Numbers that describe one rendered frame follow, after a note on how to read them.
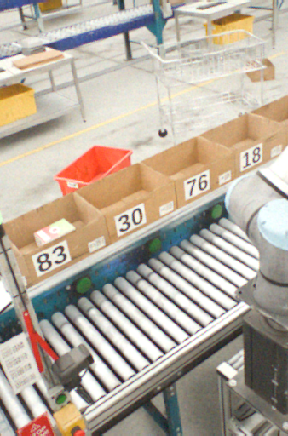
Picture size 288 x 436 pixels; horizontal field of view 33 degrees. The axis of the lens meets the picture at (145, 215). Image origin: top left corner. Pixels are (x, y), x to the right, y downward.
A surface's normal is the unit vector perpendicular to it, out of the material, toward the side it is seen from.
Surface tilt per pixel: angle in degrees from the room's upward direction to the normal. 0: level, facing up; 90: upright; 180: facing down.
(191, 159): 90
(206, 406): 0
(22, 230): 89
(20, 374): 90
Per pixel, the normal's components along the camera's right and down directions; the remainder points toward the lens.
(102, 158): -0.50, 0.48
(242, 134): 0.57, 0.39
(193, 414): -0.13, -0.82
